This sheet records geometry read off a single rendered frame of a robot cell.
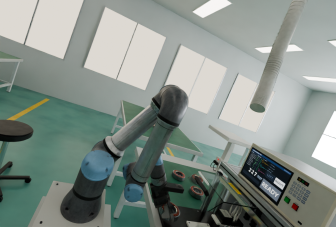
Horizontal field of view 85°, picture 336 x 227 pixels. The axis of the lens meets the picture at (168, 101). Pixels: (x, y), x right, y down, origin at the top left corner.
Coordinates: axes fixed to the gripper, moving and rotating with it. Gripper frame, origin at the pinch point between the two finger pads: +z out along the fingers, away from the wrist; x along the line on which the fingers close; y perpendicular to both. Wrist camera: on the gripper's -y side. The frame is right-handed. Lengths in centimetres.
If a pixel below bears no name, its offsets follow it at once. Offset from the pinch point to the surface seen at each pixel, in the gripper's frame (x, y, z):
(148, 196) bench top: -19.6, 9.4, 2.7
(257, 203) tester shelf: 18.9, -39.4, -5.5
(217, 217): 6.9, -23.5, 8.2
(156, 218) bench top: -2.4, 7.7, 3.8
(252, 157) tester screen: 3, -51, -17
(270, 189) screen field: 19, -47, -11
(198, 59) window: -441, -227, -44
